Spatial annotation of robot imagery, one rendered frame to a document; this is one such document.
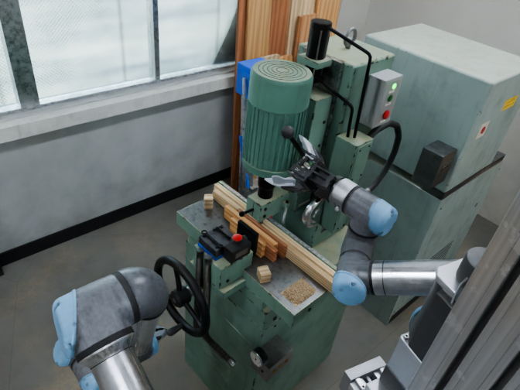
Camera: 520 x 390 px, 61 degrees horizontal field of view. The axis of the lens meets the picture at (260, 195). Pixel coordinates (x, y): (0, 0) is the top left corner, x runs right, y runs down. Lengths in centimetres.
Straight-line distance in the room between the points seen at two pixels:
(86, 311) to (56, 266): 189
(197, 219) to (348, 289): 79
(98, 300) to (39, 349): 155
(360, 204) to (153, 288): 49
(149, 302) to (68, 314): 16
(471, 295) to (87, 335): 67
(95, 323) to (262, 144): 66
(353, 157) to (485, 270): 95
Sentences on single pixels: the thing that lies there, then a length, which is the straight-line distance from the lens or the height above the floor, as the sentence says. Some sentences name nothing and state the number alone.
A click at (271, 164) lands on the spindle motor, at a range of 130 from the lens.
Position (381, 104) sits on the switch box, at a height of 140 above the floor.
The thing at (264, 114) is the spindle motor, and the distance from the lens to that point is 123.
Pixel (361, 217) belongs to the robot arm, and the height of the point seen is 134.
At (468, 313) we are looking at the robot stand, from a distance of 52.
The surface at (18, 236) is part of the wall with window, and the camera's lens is 281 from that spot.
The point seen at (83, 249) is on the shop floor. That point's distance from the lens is 287.
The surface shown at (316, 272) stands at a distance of 144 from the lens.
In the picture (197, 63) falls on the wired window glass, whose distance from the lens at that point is 290.
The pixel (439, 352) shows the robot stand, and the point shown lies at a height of 152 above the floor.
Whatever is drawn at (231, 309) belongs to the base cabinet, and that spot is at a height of 67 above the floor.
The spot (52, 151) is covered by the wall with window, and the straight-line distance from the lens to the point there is 258.
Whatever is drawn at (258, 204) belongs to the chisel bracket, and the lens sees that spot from 143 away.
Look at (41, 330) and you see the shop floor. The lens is 253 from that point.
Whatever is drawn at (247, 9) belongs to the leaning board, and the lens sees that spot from 273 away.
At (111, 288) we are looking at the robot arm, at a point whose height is 125.
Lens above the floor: 195
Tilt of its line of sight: 37 degrees down
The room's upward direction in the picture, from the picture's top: 8 degrees clockwise
